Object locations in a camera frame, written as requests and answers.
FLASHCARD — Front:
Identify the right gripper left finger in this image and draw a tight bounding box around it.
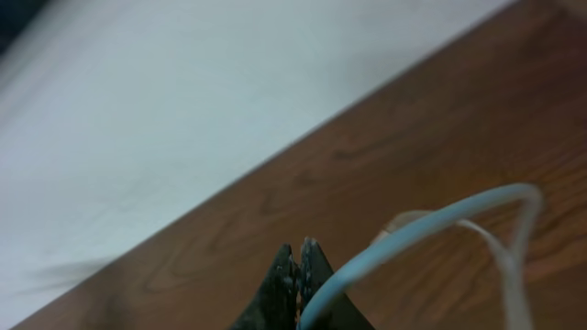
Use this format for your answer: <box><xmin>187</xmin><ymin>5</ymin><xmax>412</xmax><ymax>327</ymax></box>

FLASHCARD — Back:
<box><xmin>229</xmin><ymin>244</ymin><xmax>298</xmax><ymax>330</ymax></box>

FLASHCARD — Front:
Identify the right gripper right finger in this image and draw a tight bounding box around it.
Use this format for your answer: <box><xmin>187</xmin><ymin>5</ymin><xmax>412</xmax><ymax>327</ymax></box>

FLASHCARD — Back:
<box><xmin>298</xmin><ymin>237</ymin><xmax>374</xmax><ymax>330</ymax></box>

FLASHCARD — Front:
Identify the white USB cable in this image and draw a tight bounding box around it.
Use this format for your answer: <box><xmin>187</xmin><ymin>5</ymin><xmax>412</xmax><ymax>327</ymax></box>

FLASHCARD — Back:
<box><xmin>296</xmin><ymin>182</ymin><xmax>545</xmax><ymax>330</ymax></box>

